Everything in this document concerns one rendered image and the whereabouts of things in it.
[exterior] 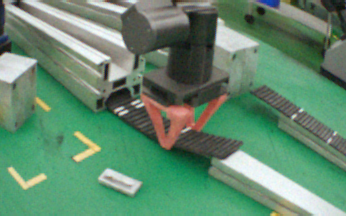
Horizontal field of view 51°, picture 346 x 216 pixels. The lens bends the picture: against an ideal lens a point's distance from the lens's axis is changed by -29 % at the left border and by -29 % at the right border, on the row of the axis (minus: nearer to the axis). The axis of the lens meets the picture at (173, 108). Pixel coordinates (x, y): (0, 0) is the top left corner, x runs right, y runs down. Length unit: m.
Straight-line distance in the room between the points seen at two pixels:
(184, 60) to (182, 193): 0.16
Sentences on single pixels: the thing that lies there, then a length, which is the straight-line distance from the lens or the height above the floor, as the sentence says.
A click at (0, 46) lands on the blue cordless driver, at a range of 0.91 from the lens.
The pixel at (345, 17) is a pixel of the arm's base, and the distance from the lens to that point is 1.17.
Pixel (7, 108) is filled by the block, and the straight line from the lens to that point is 0.65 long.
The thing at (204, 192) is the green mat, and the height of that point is 0.78.
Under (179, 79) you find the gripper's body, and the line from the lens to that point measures 0.60.
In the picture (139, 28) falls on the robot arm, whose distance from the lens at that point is 0.53.
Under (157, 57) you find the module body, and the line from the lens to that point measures 0.87.
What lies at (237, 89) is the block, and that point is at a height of 0.79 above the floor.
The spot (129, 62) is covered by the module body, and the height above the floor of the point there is 0.84.
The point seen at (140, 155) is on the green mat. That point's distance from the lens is 0.65.
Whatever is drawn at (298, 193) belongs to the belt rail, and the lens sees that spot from 0.58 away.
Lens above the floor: 1.16
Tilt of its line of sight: 30 degrees down
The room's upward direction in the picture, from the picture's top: 9 degrees clockwise
